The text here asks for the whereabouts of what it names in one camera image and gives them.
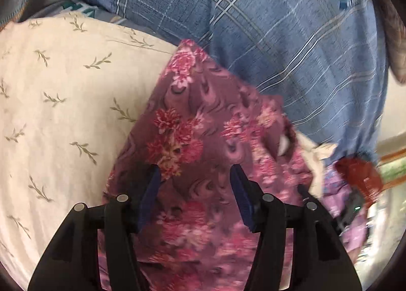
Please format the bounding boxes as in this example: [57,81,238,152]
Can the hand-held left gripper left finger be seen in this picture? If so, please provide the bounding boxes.
[27,164,162,291]

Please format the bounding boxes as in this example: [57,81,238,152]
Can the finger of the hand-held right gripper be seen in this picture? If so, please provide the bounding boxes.
[297,183,314,204]

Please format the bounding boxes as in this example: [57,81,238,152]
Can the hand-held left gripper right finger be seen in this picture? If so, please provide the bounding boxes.
[230,164,362,291]

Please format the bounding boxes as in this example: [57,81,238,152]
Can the purple floral cloth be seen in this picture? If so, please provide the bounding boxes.
[97,39,321,291]

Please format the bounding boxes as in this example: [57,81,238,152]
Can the light purple flowered cloth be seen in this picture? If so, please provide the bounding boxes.
[320,164,368,253]

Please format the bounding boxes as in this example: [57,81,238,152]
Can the red cloth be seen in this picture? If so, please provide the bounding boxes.
[334,156,384,209]

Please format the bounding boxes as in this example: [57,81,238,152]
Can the cream leaf-print pillow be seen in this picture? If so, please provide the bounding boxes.
[0,12,338,291]

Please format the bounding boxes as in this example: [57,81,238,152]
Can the blue plaid quilt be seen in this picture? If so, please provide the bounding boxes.
[59,0,389,165]

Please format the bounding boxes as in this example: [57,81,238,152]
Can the brown patterned cloth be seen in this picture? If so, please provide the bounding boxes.
[374,0,406,85]

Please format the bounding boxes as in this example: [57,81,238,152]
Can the teal printed grey sheet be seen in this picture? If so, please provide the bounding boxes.
[41,0,137,30]

